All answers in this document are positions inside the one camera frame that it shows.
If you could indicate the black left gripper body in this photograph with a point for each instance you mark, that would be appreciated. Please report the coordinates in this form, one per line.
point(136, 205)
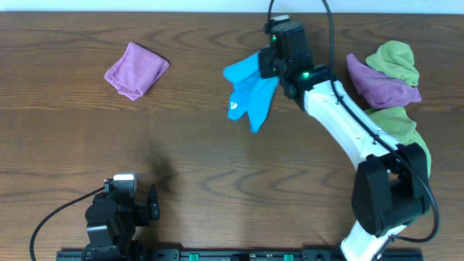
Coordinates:
point(146, 214)

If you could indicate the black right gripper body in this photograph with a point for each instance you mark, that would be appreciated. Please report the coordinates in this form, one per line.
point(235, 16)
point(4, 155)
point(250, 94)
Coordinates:
point(270, 65)

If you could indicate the blue cloth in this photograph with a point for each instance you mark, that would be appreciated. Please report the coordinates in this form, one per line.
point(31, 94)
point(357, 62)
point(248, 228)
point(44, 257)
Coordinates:
point(252, 94)

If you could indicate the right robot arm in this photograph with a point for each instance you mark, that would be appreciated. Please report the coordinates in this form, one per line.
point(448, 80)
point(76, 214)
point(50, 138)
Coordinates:
point(391, 182)

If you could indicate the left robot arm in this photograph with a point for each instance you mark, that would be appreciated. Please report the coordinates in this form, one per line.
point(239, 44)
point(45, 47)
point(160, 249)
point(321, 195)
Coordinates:
point(112, 220)

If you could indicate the crumpled purple cloth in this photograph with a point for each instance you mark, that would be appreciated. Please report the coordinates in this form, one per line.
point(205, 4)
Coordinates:
point(378, 89)

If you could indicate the upper green cloth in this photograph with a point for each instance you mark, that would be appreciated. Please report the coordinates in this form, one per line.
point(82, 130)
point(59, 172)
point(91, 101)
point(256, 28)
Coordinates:
point(395, 59)

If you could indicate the green cloth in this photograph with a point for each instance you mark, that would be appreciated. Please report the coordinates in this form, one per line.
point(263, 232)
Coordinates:
point(395, 59)
point(394, 121)

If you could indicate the folded purple cloth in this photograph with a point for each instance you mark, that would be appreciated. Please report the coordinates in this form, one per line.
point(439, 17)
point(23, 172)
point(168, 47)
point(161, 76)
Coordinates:
point(136, 71)

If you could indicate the lower green cloth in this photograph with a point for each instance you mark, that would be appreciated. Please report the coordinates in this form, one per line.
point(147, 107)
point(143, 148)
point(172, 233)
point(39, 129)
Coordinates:
point(394, 121)

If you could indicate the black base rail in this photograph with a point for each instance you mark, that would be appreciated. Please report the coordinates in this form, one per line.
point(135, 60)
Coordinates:
point(311, 254)

